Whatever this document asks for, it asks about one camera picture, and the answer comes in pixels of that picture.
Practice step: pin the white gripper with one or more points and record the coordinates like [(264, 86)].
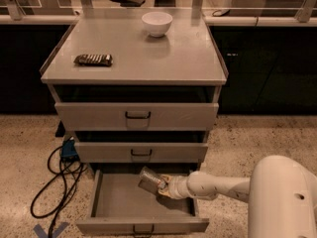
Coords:
[(178, 186)]

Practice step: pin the clear plastic water bottle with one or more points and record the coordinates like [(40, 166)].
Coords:
[(151, 181)]

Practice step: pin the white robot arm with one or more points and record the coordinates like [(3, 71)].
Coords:
[(281, 196)]

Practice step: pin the bottom grey drawer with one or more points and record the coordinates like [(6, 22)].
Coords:
[(120, 205)]

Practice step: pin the grey drawer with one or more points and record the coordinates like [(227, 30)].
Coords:
[(120, 205), (141, 152), (91, 116)]

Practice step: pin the middle grey drawer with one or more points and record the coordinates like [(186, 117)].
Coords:
[(141, 152)]

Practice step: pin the grey drawer cabinet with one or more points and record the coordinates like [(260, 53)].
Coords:
[(181, 67)]

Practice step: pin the top grey drawer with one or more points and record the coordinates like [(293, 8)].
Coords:
[(91, 116)]

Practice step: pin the blue power box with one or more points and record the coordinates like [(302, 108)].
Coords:
[(68, 152)]

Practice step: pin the dark striped snack bag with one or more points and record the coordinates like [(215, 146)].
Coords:
[(94, 60)]

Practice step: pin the white ceramic bowl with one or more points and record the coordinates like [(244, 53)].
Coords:
[(157, 23)]

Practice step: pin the black chair seat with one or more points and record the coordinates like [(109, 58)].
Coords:
[(129, 3)]

